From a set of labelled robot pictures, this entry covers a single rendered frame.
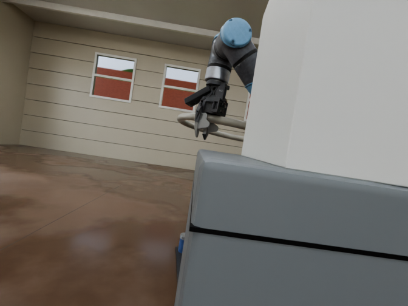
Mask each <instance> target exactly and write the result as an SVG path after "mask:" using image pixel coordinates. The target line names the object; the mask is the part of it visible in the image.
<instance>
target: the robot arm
mask: <svg viewBox="0 0 408 306"><path fill-rule="evenodd" d="M251 37H252V30H251V27H250V25H249V24H248V23H247V22H246V21H245V20H244V19H242V18H231V19H229V20H228V21H227V22H226V23H225V24H224V25H223V26H222V28H221V29H220V33H218V34H217V35H216V36H215V37H214V39H213V41H212V48H211V53H210V56H209V61H208V67H207V69H206V74H205V81H206V87H204V88H203V89H200V90H199V91H197V92H196V93H194V94H192V95H190V96H188V97H186V98H185V99H184V101H185V104H187V105H188V106H190V107H193V106H195V105H196V104H199V105H198V106H197V109H196V112H195V120H194V121H195V124H194V127H195V137H198V135H199V130H200V129H203V134H202V135H203V139H204V140H206V138H207V136H208V133H210V132H217V131H218V130H219V127H218V126H217V125H216V124H215V123H210V122H209V121H207V116H208V115H207V114H210V115H218V116H221V117H225V116H226V111H227V107H228V103H227V100H226V98H225V96H226V91H227V90H229V89H230V86H228V82H229V79H230V74H231V69H232V66H233V68H234V70H235V71H236V73H237V74H238V76H239V78H240V79H241V81H242V82H243V84H244V86H245V88H246V89H247V91H248V92H249V93H250V94H251V90H252V85H253V78H254V70H255V65H256V58H257V49H256V47H255V46H254V44H253V42H252V40H251Z"/></svg>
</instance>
